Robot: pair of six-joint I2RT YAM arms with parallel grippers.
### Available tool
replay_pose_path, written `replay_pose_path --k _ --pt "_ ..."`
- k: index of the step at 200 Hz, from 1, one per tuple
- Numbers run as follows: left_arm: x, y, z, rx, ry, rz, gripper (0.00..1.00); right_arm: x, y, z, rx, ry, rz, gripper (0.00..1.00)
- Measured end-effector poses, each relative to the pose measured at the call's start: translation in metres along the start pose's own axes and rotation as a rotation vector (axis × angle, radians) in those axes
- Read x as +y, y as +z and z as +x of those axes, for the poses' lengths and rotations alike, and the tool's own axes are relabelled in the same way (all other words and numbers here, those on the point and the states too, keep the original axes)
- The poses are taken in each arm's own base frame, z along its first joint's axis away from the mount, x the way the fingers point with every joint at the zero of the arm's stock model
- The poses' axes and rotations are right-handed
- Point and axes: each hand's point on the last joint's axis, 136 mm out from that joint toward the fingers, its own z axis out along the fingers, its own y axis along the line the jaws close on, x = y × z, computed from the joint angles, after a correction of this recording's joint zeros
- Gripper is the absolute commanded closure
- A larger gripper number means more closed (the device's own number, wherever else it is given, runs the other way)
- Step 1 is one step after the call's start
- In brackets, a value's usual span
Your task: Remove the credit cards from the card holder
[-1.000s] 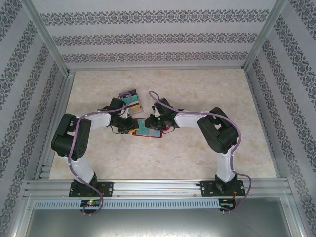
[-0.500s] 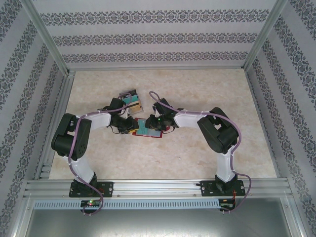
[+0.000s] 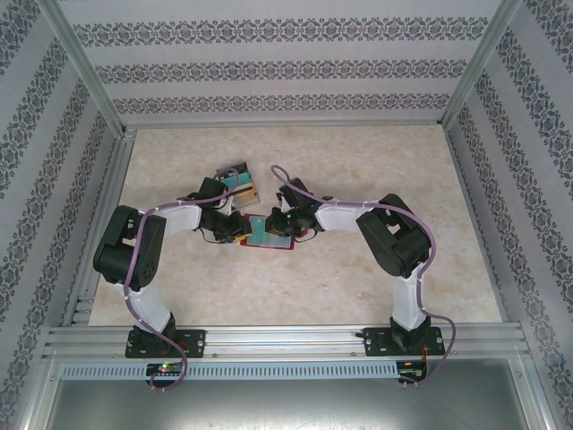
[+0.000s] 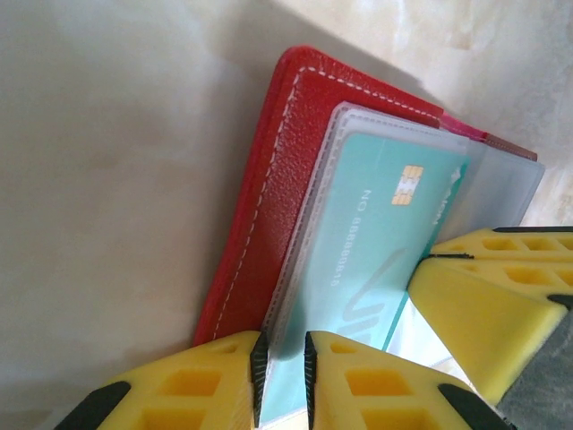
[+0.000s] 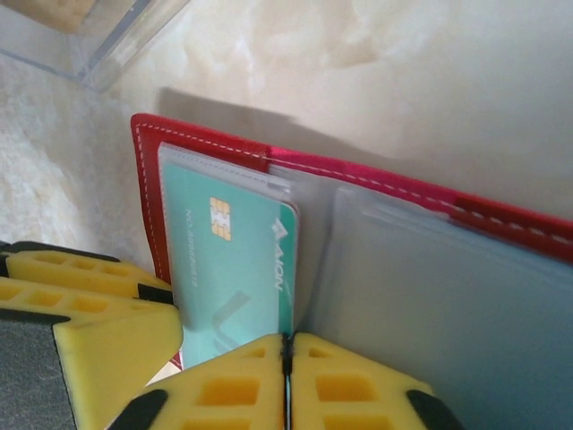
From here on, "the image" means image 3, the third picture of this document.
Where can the teal credit card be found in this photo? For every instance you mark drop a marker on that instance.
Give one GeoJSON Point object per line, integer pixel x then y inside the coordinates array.
{"type": "Point", "coordinates": [259, 230]}

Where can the red leather card holder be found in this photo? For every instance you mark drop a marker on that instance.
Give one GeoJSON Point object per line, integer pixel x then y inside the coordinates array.
{"type": "Point", "coordinates": [268, 247]}

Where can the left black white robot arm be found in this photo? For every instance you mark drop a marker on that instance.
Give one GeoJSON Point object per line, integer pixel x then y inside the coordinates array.
{"type": "Point", "coordinates": [130, 255]}

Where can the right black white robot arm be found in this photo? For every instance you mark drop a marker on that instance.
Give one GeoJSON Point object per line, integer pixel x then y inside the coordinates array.
{"type": "Point", "coordinates": [396, 237]}

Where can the gold card in stand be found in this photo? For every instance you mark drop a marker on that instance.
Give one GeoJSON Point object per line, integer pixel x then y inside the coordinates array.
{"type": "Point", "coordinates": [248, 197]}

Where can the teal card in stand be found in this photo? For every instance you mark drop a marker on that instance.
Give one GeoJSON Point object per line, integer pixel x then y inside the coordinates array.
{"type": "Point", "coordinates": [244, 179]}

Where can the black card in stand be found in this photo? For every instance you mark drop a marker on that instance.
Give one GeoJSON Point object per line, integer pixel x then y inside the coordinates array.
{"type": "Point", "coordinates": [233, 165]}

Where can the left controller board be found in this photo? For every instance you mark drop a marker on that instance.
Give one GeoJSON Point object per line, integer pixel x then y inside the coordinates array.
{"type": "Point", "coordinates": [165, 368]}

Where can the controller board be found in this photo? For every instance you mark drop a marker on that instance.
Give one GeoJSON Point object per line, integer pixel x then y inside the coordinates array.
{"type": "Point", "coordinates": [409, 369]}
{"type": "Point", "coordinates": [165, 368]}

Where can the grey metal sheet panel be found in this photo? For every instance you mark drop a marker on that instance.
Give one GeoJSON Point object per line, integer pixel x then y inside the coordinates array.
{"type": "Point", "coordinates": [286, 407]}

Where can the right controller board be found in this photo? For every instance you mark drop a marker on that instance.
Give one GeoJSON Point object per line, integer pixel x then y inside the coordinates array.
{"type": "Point", "coordinates": [409, 369]}

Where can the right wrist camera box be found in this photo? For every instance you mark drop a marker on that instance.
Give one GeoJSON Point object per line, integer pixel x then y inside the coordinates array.
{"type": "Point", "coordinates": [280, 201]}

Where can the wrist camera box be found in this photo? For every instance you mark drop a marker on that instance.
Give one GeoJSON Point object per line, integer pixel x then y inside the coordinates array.
{"type": "Point", "coordinates": [227, 207]}
{"type": "Point", "coordinates": [280, 201]}

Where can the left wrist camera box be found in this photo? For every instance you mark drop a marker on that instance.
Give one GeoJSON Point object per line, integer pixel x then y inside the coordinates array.
{"type": "Point", "coordinates": [227, 207]}

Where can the silver aluminium frame beam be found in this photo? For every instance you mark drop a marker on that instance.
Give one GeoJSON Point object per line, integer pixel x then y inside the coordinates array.
{"type": "Point", "coordinates": [286, 121]}

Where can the aluminium mounting rail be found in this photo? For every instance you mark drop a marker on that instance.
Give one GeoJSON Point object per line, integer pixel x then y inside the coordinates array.
{"type": "Point", "coordinates": [286, 342]}

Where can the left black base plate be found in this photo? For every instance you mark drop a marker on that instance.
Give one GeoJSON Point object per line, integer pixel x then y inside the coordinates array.
{"type": "Point", "coordinates": [197, 342]}

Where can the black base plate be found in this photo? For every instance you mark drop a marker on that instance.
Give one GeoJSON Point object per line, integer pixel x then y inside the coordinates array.
{"type": "Point", "coordinates": [197, 342]}
{"type": "Point", "coordinates": [376, 342]}

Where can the silver aluminium side rail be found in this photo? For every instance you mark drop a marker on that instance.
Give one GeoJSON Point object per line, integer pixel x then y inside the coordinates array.
{"type": "Point", "coordinates": [119, 161]}

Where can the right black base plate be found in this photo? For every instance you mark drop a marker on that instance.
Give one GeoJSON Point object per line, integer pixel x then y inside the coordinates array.
{"type": "Point", "coordinates": [376, 342]}

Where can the silver aluminium frame post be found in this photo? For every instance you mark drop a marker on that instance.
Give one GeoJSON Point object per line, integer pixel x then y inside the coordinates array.
{"type": "Point", "coordinates": [89, 67]}
{"type": "Point", "coordinates": [481, 67]}

